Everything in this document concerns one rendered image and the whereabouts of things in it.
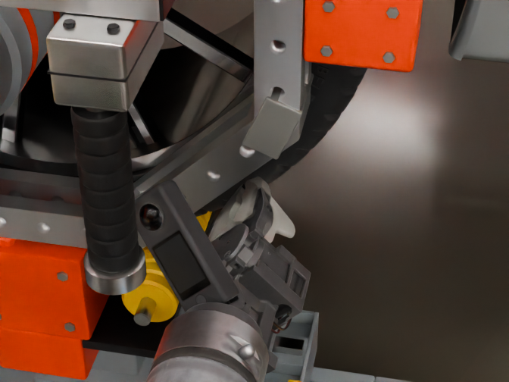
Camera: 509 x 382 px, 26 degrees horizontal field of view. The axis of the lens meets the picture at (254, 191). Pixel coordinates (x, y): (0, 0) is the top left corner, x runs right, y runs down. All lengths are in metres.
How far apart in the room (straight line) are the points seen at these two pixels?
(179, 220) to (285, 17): 0.19
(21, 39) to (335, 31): 0.24
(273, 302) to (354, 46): 0.24
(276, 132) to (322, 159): 1.23
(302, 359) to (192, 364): 0.70
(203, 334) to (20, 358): 0.39
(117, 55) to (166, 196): 0.27
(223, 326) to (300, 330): 0.74
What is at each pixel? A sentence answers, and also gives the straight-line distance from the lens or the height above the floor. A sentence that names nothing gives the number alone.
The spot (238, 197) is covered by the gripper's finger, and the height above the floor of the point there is 0.64.
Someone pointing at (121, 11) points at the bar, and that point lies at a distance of 0.69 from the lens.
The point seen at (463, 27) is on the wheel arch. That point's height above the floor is 0.78.
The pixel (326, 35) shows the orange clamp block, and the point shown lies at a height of 0.84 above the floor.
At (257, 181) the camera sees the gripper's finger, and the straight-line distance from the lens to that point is 1.04.
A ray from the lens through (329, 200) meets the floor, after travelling 2.07.
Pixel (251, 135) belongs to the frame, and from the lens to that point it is 0.95.
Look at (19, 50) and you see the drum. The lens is 0.85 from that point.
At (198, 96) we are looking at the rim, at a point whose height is 0.66.
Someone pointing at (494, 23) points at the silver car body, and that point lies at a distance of 1.04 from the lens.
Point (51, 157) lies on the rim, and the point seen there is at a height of 0.61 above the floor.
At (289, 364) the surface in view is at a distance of 1.53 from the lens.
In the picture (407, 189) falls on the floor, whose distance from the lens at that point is 2.11.
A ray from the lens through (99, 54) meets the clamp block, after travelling 0.67.
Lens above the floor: 1.28
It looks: 38 degrees down
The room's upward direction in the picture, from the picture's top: straight up
